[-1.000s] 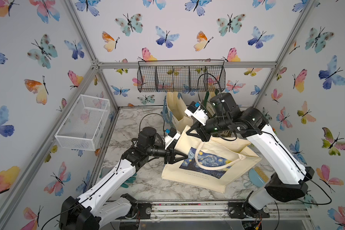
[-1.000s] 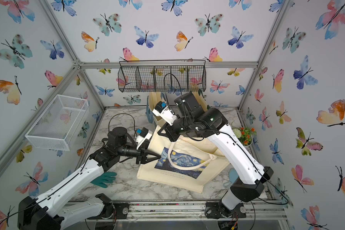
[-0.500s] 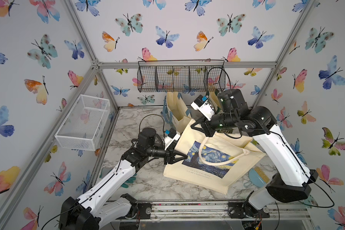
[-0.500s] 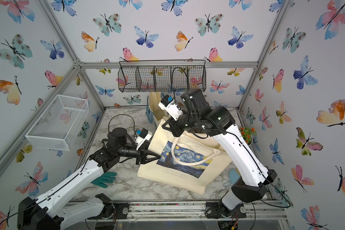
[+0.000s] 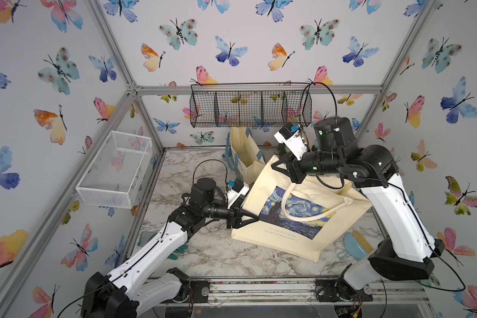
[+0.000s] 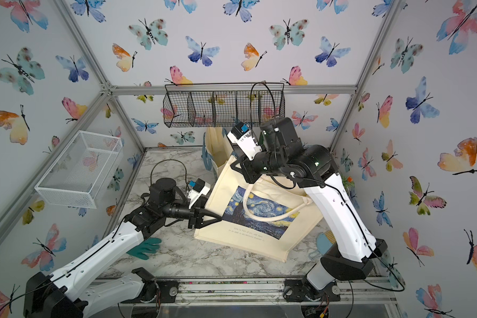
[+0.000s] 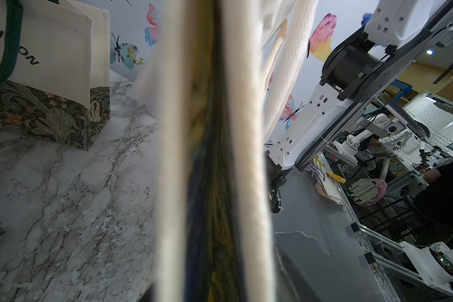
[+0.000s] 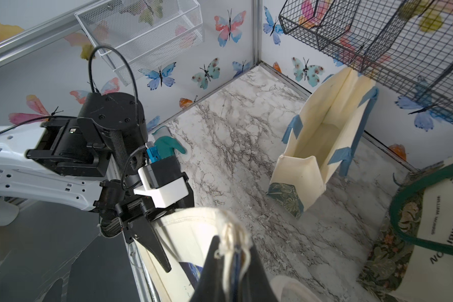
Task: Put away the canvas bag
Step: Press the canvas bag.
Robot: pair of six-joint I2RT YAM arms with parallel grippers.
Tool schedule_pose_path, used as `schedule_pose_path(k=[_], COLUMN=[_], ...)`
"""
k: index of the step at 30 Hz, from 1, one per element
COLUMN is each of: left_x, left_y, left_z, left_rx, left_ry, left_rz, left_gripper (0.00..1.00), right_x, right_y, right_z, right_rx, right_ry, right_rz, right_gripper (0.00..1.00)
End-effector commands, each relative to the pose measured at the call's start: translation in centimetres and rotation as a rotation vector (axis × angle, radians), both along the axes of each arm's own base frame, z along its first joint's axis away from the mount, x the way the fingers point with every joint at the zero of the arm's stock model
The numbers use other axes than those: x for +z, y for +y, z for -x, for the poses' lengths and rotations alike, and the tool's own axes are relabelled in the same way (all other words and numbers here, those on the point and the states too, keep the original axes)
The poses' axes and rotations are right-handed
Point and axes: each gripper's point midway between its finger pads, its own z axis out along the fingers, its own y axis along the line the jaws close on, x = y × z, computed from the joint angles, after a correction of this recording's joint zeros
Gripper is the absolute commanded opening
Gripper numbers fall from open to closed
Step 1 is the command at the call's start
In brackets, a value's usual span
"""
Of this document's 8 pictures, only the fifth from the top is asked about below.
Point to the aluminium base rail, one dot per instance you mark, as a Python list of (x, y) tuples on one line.
[(276, 291)]

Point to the green rubber glove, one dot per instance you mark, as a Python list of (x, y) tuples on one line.
[(146, 236)]

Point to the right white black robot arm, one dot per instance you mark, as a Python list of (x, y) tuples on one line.
[(408, 250)]

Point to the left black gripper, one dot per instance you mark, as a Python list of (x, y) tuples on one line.
[(239, 213)]

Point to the white mesh wall basket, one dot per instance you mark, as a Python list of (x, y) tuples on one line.
[(113, 177)]

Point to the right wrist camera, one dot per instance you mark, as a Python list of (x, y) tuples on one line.
[(293, 137)]

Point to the starry night canvas tote bag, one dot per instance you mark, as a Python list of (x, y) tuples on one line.
[(300, 219)]

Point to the green handled canvas tote bag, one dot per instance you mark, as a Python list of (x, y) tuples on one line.
[(281, 150)]

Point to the blue handled canvas tote bag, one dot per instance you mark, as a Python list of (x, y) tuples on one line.
[(243, 156)]

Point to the black wire wall basket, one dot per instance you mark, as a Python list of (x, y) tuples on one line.
[(258, 105)]

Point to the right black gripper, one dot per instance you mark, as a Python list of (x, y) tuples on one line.
[(296, 173)]

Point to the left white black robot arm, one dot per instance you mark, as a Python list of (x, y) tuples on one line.
[(126, 291)]

